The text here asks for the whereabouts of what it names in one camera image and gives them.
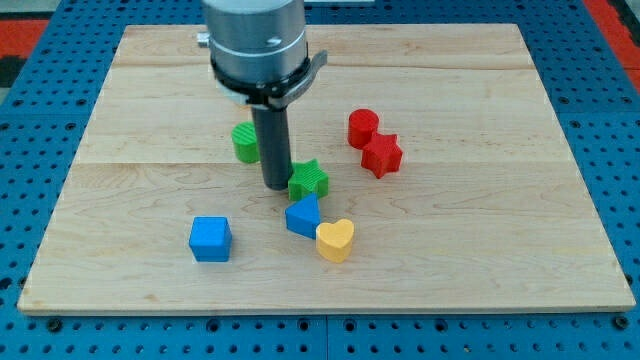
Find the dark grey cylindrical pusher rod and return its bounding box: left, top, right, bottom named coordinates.
left=251, top=107, right=293, bottom=191

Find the green cylinder block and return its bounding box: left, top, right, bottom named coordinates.
left=231, top=122, right=260, bottom=163

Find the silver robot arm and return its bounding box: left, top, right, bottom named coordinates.
left=202, top=0, right=310, bottom=190

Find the green star block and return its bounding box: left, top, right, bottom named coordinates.
left=288, top=159, right=329, bottom=201

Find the red cylinder block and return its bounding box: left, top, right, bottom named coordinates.
left=347, top=108, right=379, bottom=149

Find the blue triangle block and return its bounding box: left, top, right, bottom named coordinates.
left=284, top=193, right=321, bottom=239

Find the red star block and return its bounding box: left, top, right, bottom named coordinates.
left=361, top=132, right=403, bottom=179

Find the blue cube block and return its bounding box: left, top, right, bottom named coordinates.
left=189, top=216, right=232, bottom=262

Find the yellow heart block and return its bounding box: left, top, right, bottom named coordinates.
left=316, top=219, right=355, bottom=263

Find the wooden board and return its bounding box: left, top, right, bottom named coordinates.
left=18, top=24, right=636, bottom=316

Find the black clamp ring with lever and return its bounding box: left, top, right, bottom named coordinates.
left=210, top=49, right=329, bottom=111

